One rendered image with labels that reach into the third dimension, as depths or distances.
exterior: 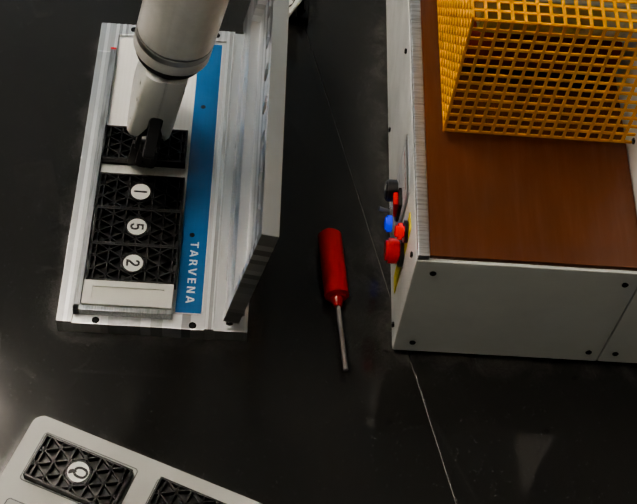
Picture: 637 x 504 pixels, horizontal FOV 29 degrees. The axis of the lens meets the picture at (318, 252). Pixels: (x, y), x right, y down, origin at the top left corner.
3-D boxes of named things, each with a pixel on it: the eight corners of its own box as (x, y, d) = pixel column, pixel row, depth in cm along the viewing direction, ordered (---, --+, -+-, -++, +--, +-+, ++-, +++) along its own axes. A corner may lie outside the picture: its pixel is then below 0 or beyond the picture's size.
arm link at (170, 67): (141, -10, 134) (136, 9, 136) (133, 52, 129) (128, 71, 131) (218, 7, 136) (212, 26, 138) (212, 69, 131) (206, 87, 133)
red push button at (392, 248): (382, 245, 136) (386, 228, 133) (400, 246, 136) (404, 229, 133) (383, 272, 134) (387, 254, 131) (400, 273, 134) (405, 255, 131)
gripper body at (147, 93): (142, 2, 136) (125, 68, 145) (133, 73, 130) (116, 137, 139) (210, 17, 138) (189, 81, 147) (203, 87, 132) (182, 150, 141)
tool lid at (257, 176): (277, -80, 145) (292, -76, 146) (240, 30, 160) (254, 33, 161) (261, 234, 121) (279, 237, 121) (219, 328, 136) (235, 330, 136)
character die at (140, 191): (100, 177, 146) (100, 171, 145) (185, 183, 147) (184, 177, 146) (95, 212, 144) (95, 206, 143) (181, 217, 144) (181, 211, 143)
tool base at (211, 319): (102, 34, 162) (101, 14, 158) (263, 46, 163) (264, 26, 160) (57, 331, 137) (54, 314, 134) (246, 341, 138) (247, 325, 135)
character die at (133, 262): (91, 247, 141) (91, 241, 140) (179, 253, 142) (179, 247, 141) (86, 284, 138) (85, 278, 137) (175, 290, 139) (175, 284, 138)
